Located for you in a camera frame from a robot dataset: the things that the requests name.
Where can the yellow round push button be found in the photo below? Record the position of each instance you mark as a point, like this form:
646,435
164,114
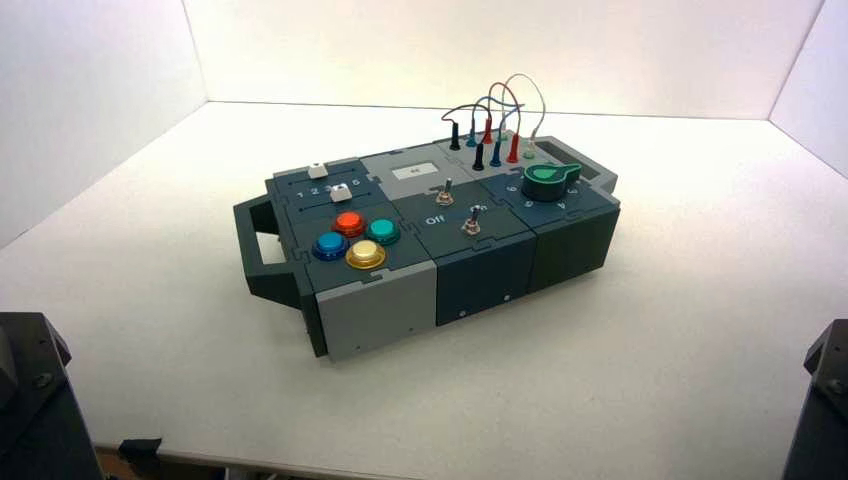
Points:
365,254

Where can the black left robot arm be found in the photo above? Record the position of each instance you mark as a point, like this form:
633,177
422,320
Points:
40,411

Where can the dark grey control panel box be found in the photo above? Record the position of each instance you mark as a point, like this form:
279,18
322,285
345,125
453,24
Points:
487,265

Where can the teal round push button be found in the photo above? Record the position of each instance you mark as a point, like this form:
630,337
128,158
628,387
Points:
383,230

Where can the metal toggle switch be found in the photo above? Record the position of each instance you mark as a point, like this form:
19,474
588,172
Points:
445,194
472,224

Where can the white slider knob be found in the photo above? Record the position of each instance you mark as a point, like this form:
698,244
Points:
340,193
318,171

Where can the orange round push button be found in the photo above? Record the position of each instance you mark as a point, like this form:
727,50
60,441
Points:
348,223

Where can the blue round push button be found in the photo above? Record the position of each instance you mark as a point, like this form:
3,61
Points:
330,245

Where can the green rotary selector knob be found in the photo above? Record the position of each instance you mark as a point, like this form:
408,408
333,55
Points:
546,184

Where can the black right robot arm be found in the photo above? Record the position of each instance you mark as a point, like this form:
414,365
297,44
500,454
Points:
821,411

